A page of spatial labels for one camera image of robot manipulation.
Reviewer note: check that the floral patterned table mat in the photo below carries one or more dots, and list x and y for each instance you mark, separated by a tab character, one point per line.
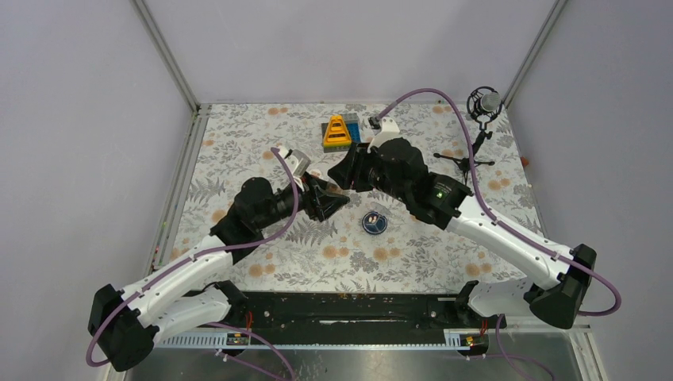
338	255

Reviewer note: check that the white slotted cable duct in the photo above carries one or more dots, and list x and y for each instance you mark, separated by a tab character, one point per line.
442	339

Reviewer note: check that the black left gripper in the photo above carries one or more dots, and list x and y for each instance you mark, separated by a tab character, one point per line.
321	205

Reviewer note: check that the yellow pyramid toy on blocks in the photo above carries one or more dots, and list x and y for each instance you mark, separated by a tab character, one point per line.
340	132

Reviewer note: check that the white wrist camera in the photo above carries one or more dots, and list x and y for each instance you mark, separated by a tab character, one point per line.
296	162
389	130

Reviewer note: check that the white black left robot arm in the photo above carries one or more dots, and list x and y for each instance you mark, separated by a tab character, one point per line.
126	324

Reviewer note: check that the black microphone on tripod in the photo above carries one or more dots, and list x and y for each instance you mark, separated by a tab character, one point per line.
483	105

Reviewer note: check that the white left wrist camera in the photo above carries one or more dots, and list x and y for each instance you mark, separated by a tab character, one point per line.
296	162

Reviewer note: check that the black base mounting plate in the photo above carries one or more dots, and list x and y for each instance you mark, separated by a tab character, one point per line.
312	315

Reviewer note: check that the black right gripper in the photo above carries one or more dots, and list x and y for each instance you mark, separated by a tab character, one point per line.
351	168

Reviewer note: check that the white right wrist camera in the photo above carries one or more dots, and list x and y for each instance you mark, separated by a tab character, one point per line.
389	130

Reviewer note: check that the round clear blue pill case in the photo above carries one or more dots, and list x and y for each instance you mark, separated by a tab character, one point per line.
374	223

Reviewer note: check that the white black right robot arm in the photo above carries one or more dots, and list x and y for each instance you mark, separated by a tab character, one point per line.
555	283

